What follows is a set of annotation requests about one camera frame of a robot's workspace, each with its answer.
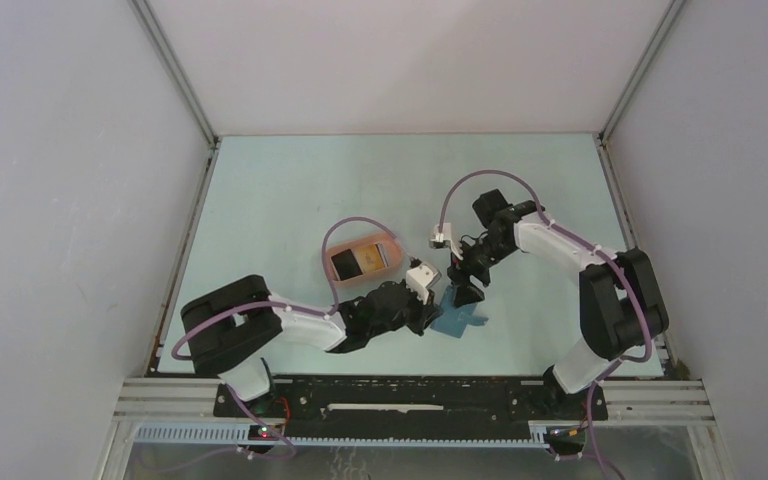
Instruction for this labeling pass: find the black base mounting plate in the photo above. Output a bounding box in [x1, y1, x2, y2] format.
[246, 375, 608, 442]

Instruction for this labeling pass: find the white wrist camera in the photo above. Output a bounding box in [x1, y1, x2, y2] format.
[429, 222, 462, 259]
[405, 259, 440, 304]

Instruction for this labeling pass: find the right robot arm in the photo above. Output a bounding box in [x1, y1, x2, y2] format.
[447, 190, 669, 418]

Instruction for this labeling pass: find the blue leather card holder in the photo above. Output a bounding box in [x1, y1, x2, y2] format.
[429, 286, 488, 338]

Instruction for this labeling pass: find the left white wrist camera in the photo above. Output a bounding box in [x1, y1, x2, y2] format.
[405, 259, 440, 304]

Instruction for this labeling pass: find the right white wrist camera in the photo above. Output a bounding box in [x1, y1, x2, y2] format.
[429, 222, 462, 259]

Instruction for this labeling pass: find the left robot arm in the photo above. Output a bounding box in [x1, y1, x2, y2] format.
[171, 275, 441, 417]

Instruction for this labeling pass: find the pink oval tray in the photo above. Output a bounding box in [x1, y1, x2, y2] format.
[325, 232, 406, 287]

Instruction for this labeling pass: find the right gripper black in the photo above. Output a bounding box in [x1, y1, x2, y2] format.
[448, 234, 516, 309]

